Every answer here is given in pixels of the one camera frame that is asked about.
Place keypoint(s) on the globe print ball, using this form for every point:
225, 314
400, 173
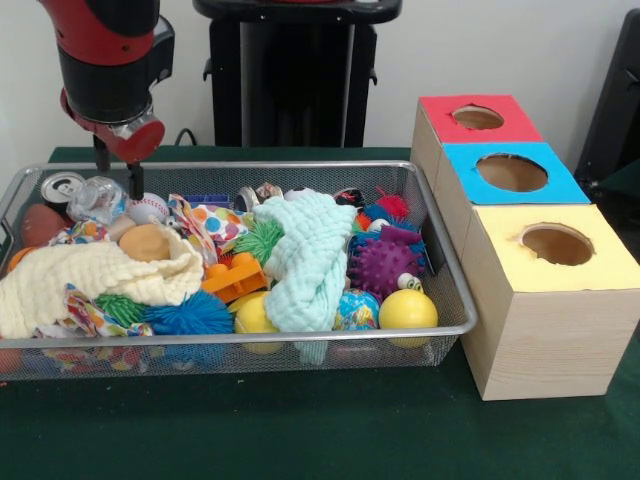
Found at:
357, 310

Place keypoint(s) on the cream yellow cloth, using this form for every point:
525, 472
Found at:
75, 270

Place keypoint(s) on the yellow smooth ball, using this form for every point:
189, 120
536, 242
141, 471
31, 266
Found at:
407, 312

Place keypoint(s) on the crushed clear plastic bottle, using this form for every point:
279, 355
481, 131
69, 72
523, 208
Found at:
97, 202

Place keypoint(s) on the purple spiky ball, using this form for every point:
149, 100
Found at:
385, 260

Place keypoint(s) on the tan foam ball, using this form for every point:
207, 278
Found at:
145, 243

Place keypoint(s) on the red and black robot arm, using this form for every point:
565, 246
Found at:
105, 70

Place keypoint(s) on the dark green table cloth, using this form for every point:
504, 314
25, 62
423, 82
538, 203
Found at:
300, 430

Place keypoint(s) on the silver topped drink can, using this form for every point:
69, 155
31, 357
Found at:
57, 186

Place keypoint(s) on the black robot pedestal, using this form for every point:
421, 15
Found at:
300, 75

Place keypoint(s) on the mint green cloth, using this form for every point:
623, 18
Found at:
310, 265

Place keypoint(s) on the black chair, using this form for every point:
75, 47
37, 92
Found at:
617, 100

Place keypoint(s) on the wooden box with three holes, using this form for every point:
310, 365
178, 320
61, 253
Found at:
545, 325

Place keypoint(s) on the orange plastic block toy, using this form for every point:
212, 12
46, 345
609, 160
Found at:
232, 277

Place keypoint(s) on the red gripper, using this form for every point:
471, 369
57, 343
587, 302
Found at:
142, 142

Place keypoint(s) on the shallow metal mesh bin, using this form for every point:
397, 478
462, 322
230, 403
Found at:
390, 172

